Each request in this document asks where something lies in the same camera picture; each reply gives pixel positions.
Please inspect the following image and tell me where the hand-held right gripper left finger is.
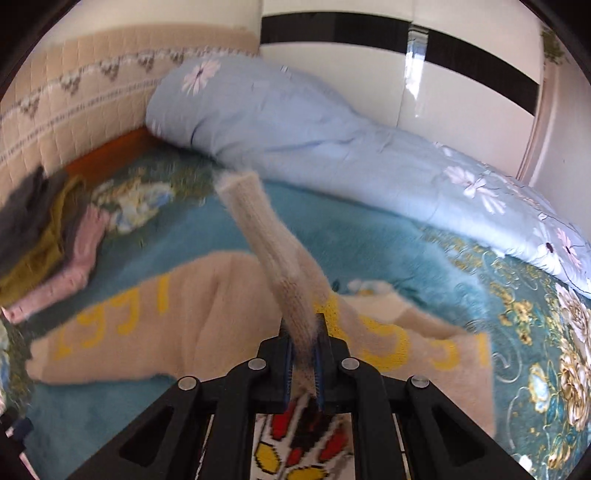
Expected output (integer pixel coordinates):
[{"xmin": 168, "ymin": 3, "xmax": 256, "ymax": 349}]
[{"xmin": 66, "ymin": 322, "xmax": 296, "ymax": 480}]

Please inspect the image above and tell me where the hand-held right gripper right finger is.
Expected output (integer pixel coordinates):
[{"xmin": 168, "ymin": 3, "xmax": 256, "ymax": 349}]
[{"xmin": 313, "ymin": 314, "xmax": 529, "ymax": 480}]

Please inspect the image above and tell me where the beige knitted sweater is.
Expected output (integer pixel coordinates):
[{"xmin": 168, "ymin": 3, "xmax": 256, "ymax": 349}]
[{"xmin": 25, "ymin": 170, "xmax": 497, "ymax": 480}]

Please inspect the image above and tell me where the teal floral bed blanket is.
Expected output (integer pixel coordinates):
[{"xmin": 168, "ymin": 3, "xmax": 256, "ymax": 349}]
[{"xmin": 0, "ymin": 148, "xmax": 591, "ymax": 480}]

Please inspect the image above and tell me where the light blue floral quilt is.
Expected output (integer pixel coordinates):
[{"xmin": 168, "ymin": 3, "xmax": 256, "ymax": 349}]
[{"xmin": 145, "ymin": 58, "xmax": 591, "ymax": 296}]

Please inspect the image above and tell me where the pink knitted garment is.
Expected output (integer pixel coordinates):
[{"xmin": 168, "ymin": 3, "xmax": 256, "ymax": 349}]
[{"xmin": 2, "ymin": 205, "xmax": 109, "ymax": 324}]

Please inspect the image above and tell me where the mustard yellow garment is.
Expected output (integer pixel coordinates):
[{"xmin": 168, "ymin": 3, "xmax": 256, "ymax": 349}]
[{"xmin": 0, "ymin": 175, "xmax": 86, "ymax": 305}]

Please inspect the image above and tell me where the dark grey garment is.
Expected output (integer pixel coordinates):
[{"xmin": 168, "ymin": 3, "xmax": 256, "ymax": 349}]
[{"xmin": 0, "ymin": 165, "xmax": 70, "ymax": 278}]

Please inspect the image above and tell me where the white wardrobe with black stripe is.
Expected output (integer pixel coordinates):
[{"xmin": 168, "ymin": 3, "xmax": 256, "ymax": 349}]
[{"xmin": 259, "ymin": 14, "xmax": 546, "ymax": 178}]

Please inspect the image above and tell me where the beige quilted floral headboard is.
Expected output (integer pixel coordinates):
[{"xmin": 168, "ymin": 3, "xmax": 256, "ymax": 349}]
[{"xmin": 0, "ymin": 23, "xmax": 262, "ymax": 208}]

